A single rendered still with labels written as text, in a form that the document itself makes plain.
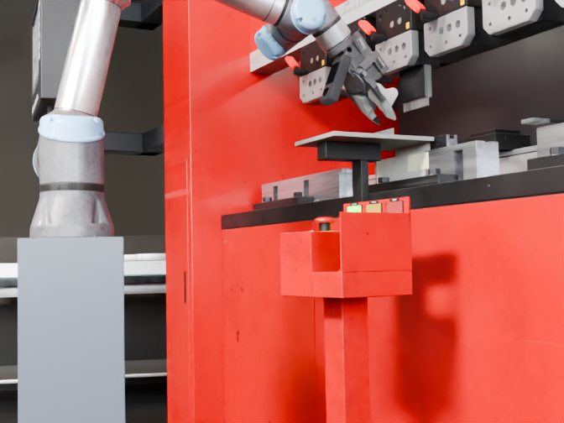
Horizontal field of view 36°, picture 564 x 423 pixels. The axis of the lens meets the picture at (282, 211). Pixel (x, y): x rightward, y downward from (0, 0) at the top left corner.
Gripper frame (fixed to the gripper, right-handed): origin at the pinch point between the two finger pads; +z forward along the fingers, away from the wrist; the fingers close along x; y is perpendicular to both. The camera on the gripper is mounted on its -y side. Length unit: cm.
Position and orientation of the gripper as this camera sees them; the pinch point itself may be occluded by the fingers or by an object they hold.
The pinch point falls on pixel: (382, 119)
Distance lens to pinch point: 200.2
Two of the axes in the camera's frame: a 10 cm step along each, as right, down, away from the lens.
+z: 5.9, 7.7, 2.4
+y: 6.7, -6.3, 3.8
